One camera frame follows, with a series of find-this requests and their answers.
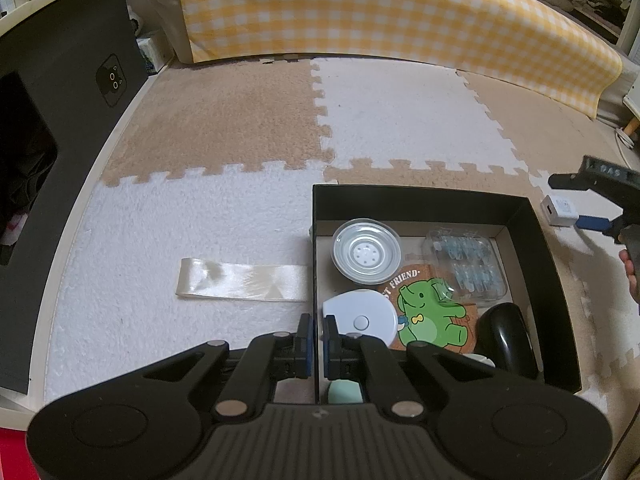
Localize black cardboard box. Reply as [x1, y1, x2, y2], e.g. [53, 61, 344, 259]
[311, 183, 583, 406]

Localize red plastic crate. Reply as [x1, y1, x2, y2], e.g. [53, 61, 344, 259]
[0, 427, 31, 480]

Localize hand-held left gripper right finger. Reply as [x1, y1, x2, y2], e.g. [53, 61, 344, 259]
[322, 314, 497, 419]

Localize foam puzzle floor mats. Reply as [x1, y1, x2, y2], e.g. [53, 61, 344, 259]
[30, 57, 640, 480]

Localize yellow checked blanket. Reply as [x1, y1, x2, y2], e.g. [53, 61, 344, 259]
[175, 0, 623, 120]

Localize white cabinet wooden legs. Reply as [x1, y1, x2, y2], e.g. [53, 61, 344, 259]
[620, 7, 640, 137]

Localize clear blister pack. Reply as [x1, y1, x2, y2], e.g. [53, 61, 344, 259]
[422, 227, 508, 303]

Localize white power cable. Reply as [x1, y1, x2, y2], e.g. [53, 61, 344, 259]
[616, 127, 640, 163]

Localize green elephant coaster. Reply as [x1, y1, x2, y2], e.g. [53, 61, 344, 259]
[387, 262, 481, 353]

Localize white round tape measure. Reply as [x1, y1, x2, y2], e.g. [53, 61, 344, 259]
[322, 290, 401, 348]

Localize white charger plug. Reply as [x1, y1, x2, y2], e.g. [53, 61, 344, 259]
[542, 194, 581, 227]

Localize person's right hand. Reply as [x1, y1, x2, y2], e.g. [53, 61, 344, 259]
[619, 249, 640, 306]

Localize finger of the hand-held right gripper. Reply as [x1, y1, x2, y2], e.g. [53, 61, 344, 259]
[547, 155, 640, 194]
[575, 195, 640, 239]

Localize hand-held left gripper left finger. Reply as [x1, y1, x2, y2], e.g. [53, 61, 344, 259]
[142, 313, 316, 422]

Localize mint green round case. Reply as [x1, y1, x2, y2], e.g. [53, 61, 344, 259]
[327, 379, 368, 406]

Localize tissue box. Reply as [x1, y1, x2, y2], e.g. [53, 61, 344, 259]
[136, 34, 165, 75]

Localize cream satin ribbon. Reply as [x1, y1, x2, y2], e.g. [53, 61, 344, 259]
[174, 256, 312, 302]

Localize black oval case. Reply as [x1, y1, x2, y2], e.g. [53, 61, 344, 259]
[474, 302, 541, 378]

